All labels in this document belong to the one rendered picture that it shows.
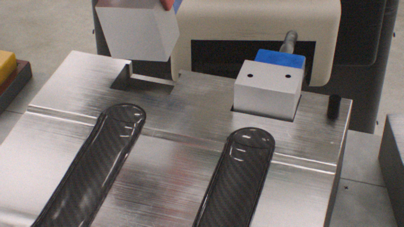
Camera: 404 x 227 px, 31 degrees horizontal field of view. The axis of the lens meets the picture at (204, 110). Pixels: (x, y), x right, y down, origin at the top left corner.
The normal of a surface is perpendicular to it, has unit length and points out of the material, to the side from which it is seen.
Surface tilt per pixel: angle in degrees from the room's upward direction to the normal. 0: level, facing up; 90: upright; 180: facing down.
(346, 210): 0
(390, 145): 90
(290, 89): 0
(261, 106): 90
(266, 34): 98
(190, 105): 0
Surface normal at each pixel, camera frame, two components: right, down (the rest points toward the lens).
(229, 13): -0.02, 0.32
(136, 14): -0.27, 0.70
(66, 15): 0.00, -0.78
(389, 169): -1.00, 0.00
